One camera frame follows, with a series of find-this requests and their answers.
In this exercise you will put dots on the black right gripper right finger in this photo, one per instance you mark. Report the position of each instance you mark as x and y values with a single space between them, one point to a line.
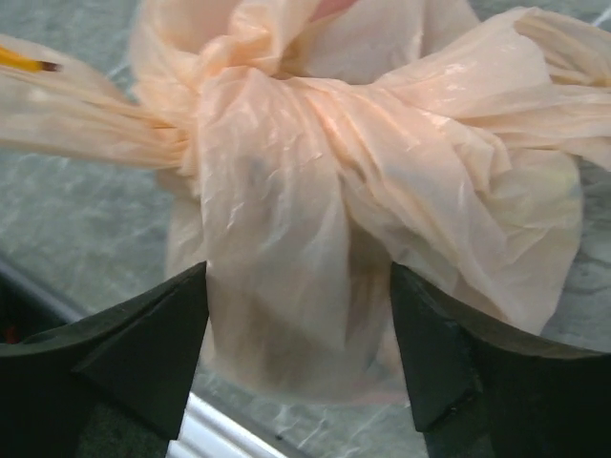
481 388

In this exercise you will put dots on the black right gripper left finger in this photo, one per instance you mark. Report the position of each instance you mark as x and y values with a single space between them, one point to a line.
119 362

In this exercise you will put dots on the peach plastic bag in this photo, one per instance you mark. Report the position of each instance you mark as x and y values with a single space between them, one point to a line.
310 146

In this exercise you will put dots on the aluminium table edge rail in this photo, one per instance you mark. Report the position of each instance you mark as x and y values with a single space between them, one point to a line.
210 424

